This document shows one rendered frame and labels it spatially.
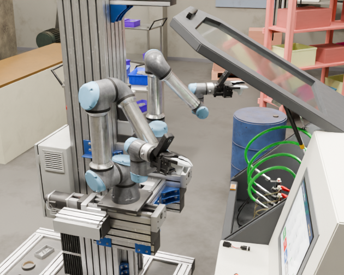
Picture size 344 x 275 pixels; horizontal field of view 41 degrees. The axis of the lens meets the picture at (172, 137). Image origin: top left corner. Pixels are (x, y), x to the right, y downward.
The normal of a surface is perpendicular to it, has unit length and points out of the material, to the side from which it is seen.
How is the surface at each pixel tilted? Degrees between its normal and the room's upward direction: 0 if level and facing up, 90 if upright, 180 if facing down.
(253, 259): 0
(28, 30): 90
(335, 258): 90
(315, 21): 90
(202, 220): 0
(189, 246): 0
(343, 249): 90
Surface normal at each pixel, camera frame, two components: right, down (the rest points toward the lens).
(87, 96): -0.69, 0.15
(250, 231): -0.19, 0.36
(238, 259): 0.00, -0.93
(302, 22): 0.50, 0.32
